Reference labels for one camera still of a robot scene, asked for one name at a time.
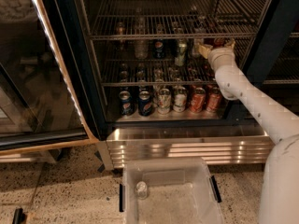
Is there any white can middle shelf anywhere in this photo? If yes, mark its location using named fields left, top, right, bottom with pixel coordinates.
left=192, top=38, right=204, bottom=58

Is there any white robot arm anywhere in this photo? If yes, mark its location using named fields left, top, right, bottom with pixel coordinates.
left=198, top=41, right=299, bottom=224

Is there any top wire shelf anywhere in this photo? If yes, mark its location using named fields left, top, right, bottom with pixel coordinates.
left=90, top=0, right=270, bottom=40

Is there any orange can shelf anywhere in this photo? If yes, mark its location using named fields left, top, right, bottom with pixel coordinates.
left=189, top=88, right=206, bottom=113
left=206, top=87, right=222, bottom=113

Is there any wire shelf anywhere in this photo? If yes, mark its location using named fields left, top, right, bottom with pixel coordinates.
left=90, top=0, right=270, bottom=40
left=100, top=39, right=250, bottom=88

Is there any right pepsi can bottom shelf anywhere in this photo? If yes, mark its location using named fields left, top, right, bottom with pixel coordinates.
left=138, top=91, right=152, bottom=116

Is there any clear glass in bin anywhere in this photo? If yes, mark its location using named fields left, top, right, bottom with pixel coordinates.
left=135, top=181, right=148, bottom=200

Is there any left orange can bottom shelf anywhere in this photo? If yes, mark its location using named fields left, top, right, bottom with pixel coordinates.
left=189, top=88, right=206, bottom=113

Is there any left white green can bottom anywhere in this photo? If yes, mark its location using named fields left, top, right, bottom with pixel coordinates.
left=158, top=88, right=171, bottom=115

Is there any white green can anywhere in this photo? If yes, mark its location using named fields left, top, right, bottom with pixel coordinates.
left=158, top=88, right=171, bottom=115
left=173, top=87, right=187, bottom=113

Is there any clear bottle middle shelf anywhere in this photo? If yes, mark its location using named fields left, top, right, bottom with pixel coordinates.
left=134, top=17, right=149, bottom=60

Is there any green can middle shelf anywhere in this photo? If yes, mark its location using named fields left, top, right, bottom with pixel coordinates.
left=175, top=39, right=188, bottom=66

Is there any open glass fridge door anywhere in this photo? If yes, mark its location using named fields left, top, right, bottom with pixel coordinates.
left=0, top=0, right=96, bottom=155

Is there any pepsi can middle shelf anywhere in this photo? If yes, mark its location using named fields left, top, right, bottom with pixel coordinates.
left=154, top=40, right=165, bottom=59

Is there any right white green can bottom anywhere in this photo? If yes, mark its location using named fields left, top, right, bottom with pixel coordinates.
left=173, top=87, right=187, bottom=113

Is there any middle wire shelf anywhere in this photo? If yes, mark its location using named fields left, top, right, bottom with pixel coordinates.
left=100, top=39, right=250, bottom=88

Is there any red coke can shelf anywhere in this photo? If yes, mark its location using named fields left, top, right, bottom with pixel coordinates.
left=213, top=37, right=225, bottom=48

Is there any stainless steel fridge cabinet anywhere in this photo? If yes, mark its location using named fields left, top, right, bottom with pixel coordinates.
left=45, top=0, right=298, bottom=169

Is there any black object floor corner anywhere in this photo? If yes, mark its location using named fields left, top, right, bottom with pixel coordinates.
left=12, top=208, right=23, bottom=224

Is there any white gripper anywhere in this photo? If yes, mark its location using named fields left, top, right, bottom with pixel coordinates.
left=198, top=39, right=235, bottom=72

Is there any right orange can bottom shelf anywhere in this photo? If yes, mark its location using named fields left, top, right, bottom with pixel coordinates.
left=206, top=87, right=222, bottom=113

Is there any clear plastic storage bin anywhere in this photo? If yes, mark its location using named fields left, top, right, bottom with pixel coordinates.
left=120, top=158, right=224, bottom=224

